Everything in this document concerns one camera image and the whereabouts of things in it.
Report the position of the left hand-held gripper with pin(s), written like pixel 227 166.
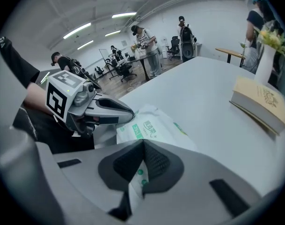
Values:
pixel 56 95

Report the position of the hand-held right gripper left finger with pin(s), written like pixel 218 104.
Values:
pixel 86 179

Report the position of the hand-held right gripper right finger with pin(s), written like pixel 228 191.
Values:
pixel 198 172

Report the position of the white wet wipe pack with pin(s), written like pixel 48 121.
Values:
pixel 161 128

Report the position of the person's left forearm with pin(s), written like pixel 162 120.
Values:
pixel 37 97

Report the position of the black office chair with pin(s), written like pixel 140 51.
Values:
pixel 123 69
pixel 173 44
pixel 99 70

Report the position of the whiteboard on stand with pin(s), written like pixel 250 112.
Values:
pixel 104 55

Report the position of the round black table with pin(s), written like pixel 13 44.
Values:
pixel 145 55

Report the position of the grey table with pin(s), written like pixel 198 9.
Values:
pixel 203 97

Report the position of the white water dispenser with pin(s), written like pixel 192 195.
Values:
pixel 165 46

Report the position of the ceiling tube light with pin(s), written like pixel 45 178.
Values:
pixel 112 33
pixel 124 15
pixel 85 45
pixel 77 30

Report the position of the tan book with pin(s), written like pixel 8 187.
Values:
pixel 261 97

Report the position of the white desk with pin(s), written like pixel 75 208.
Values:
pixel 199 46

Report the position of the person's black printed shirt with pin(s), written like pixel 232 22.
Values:
pixel 18 60

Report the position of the round wooden table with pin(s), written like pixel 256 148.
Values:
pixel 228 51

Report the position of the white vase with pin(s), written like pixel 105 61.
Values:
pixel 265 64

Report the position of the yellow flower bouquet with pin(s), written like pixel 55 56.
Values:
pixel 273 40

